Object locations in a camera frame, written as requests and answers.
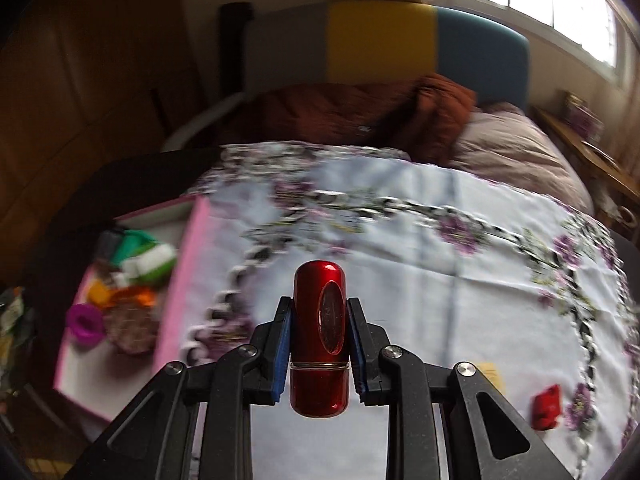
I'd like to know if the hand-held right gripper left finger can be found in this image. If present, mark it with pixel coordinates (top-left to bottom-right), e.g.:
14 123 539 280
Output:
65 296 293 480

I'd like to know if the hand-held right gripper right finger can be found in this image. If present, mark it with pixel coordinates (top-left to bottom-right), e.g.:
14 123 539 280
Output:
347 297 568 480

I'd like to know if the red metallic tube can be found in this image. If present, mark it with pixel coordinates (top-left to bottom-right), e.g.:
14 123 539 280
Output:
290 260 349 418

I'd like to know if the brown scalloped round object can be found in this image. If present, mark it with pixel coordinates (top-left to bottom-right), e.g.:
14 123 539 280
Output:
105 302 158 356

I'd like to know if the orange plastic piece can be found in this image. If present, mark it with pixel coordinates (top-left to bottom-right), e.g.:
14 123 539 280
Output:
107 285 158 311

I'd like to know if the white green plug-in device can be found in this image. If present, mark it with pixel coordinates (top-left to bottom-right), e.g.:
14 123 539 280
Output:
112 244 178 288

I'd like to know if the pink rimmed white tray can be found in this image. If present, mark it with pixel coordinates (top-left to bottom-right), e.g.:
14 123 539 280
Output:
52 195 211 423

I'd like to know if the green plastic flanged block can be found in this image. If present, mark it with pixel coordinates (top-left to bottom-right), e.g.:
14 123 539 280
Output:
111 230 156 268

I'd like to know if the small black object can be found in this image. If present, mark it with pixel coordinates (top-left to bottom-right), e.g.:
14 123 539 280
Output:
95 230 123 263

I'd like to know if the magenta plastic ring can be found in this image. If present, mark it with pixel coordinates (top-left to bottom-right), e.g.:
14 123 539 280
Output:
66 304 105 347

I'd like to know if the embroidered floral tablecloth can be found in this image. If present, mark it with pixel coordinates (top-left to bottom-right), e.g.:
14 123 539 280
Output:
182 141 640 480

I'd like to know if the small yellow paper piece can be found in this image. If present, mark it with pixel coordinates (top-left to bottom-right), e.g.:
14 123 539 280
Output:
475 362 503 393

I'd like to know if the small red object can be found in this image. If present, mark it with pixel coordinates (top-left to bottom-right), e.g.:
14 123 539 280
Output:
530 384 563 431

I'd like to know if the small orange yellow piece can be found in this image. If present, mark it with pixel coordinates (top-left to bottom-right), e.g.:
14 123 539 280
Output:
86 280 113 306

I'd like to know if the rust brown quilt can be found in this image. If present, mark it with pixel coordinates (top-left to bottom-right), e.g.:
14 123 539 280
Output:
235 74 478 166

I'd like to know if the pink pillow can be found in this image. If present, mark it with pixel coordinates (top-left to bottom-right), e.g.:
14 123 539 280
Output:
450 102 596 216

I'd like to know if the wooden bedside table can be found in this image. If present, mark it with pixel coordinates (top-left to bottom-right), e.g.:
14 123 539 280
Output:
532 105 640 211

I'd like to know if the grey yellow blue headboard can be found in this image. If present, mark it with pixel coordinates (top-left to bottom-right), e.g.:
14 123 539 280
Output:
242 2 531 111

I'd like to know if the purple box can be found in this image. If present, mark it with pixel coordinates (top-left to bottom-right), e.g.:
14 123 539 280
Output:
565 91 603 141

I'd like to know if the wooden wardrobe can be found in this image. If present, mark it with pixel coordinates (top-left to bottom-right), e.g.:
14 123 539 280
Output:
0 0 201 286

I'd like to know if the white curved rail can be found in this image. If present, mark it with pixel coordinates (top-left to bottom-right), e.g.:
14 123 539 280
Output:
161 91 248 152

